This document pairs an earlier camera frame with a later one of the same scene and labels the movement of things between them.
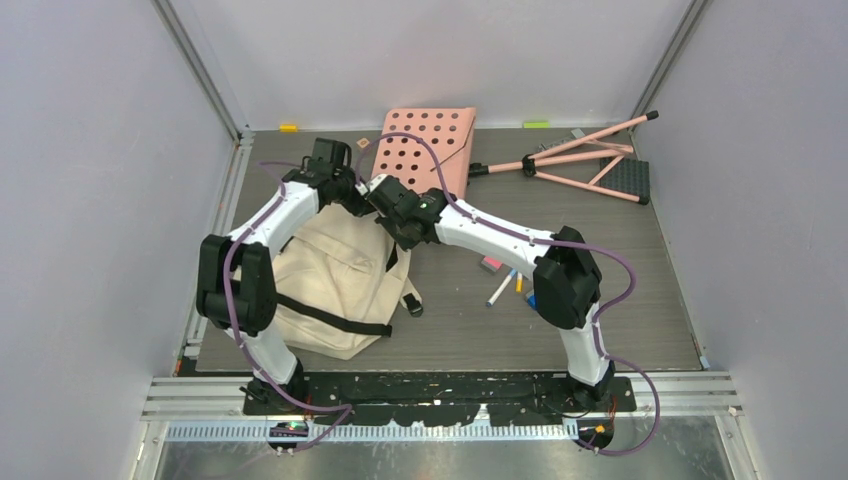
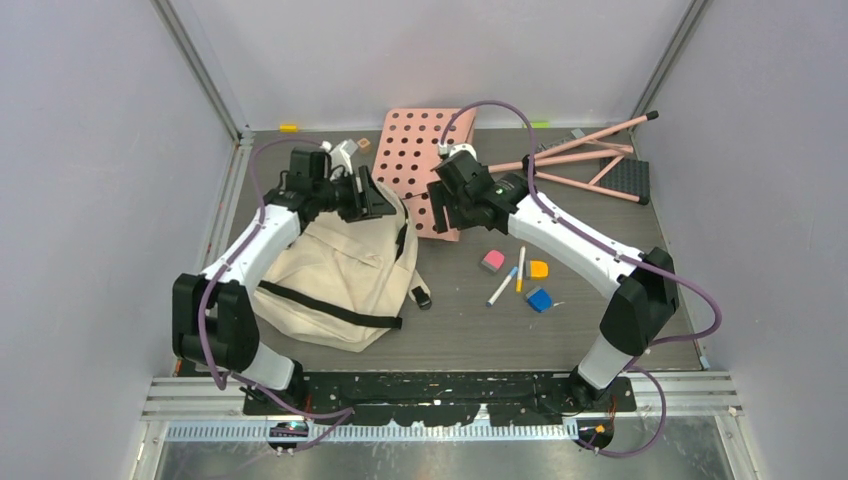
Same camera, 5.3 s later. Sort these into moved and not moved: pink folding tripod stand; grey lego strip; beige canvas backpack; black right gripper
Moved: black right gripper
Not moved: pink folding tripod stand; grey lego strip; beige canvas backpack
